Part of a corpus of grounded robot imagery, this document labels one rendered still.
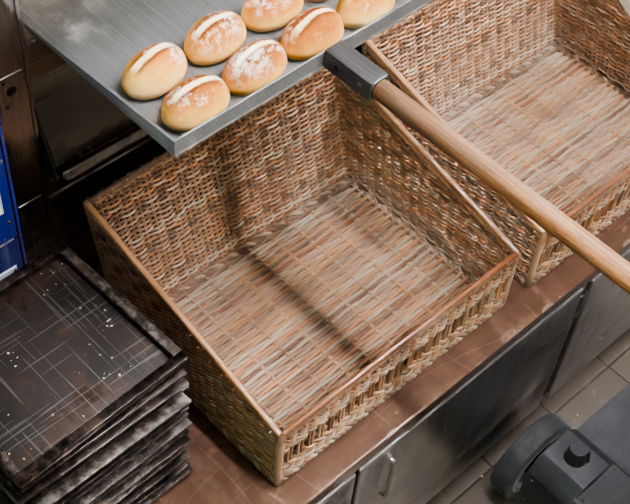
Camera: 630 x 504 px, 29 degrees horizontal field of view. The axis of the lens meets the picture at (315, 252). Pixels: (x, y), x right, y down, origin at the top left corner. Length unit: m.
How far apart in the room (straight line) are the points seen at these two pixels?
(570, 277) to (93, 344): 0.94
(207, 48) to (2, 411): 0.55
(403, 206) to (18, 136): 0.77
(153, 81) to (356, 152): 0.76
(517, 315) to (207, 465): 0.62
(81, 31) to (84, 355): 0.44
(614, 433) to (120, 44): 1.39
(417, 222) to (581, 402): 0.76
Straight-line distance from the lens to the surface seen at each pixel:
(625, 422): 2.65
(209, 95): 1.58
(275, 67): 1.64
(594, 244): 1.51
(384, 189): 2.29
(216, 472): 1.99
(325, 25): 1.69
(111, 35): 1.73
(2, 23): 1.70
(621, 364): 2.94
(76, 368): 1.72
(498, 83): 2.60
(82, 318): 1.77
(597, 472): 2.52
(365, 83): 1.64
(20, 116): 1.82
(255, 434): 1.92
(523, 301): 2.24
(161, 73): 1.62
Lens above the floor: 2.32
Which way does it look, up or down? 51 degrees down
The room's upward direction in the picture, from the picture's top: 6 degrees clockwise
